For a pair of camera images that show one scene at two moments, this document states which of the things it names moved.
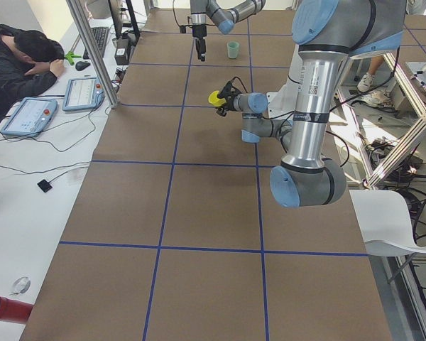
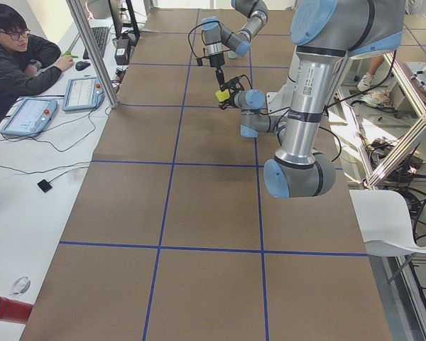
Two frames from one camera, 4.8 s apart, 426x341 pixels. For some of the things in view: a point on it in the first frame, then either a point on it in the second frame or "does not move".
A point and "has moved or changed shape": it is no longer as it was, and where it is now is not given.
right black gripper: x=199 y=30 -> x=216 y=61
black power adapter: x=122 y=55 does not move
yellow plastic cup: x=214 y=99 has moved or changed shape
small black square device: x=45 y=185 does not move
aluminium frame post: x=94 y=51 does not move
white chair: x=385 y=220 does not move
